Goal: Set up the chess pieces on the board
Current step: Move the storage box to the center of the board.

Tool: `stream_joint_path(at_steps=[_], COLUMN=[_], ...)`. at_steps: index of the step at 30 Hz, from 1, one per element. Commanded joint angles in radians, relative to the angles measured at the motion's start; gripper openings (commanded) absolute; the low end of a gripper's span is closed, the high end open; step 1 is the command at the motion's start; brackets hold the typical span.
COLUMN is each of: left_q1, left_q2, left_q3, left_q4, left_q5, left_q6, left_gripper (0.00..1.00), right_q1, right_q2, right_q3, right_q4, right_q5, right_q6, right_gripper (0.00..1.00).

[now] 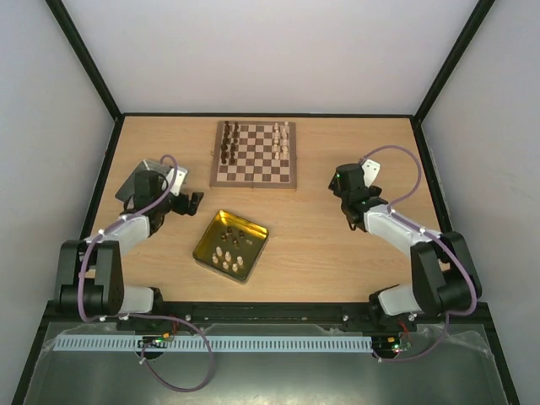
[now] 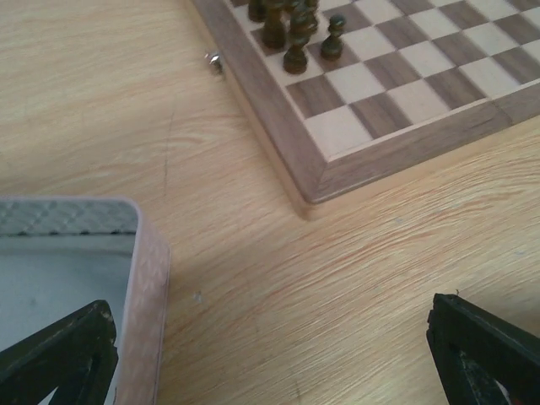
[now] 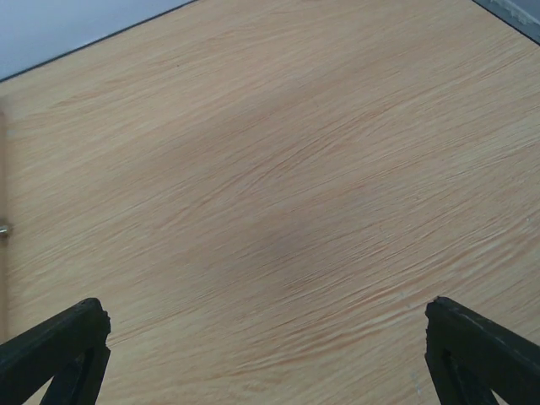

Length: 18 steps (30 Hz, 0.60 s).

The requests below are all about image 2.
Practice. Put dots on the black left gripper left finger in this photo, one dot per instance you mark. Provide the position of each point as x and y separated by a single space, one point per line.
71 361

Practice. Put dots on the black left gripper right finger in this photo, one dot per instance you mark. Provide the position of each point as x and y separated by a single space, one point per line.
481 358

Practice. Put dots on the wooden chess board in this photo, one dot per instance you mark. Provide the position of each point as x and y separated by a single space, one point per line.
416 82

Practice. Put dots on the metal board latch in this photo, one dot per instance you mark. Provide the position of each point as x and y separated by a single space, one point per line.
214 61

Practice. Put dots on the dark chess piece front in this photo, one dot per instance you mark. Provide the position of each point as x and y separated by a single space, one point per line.
302 25

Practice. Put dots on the dark chess piece tall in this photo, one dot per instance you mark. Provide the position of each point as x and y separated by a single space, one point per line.
273 31

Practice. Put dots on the dark pawn near corner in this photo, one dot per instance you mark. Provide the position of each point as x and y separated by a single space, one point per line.
332 46

